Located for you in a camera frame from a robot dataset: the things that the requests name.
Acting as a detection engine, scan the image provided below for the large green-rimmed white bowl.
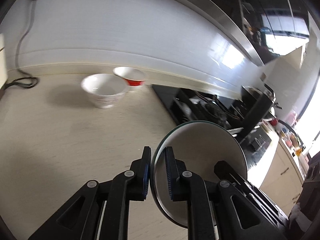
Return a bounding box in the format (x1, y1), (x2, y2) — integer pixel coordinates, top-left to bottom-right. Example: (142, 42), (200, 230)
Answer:
(150, 121), (247, 228)

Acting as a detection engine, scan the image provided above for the red banded white bowl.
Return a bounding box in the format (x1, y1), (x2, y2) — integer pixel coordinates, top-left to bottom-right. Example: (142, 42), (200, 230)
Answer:
(113, 66), (146, 87)

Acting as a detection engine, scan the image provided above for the white floral bowl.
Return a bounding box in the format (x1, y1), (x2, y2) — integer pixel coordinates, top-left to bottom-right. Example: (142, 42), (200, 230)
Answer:
(81, 74), (129, 109)

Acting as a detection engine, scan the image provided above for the black gas stove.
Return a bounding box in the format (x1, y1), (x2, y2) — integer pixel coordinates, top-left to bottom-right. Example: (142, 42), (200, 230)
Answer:
(151, 84), (271, 168)

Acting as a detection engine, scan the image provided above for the black pot on stove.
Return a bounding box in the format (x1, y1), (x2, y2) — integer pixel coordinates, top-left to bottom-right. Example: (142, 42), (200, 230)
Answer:
(240, 84), (276, 138)

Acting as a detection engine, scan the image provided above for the steel range hood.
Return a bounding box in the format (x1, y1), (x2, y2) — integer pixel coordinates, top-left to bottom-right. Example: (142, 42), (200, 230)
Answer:
(176, 0), (310, 66)

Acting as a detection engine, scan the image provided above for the cream rice cooker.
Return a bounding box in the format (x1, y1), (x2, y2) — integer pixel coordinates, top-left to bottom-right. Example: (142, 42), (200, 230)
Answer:
(0, 34), (8, 88)

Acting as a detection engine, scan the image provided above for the black power cable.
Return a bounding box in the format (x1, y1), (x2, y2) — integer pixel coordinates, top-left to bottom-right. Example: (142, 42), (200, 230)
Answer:
(4, 0), (40, 90)

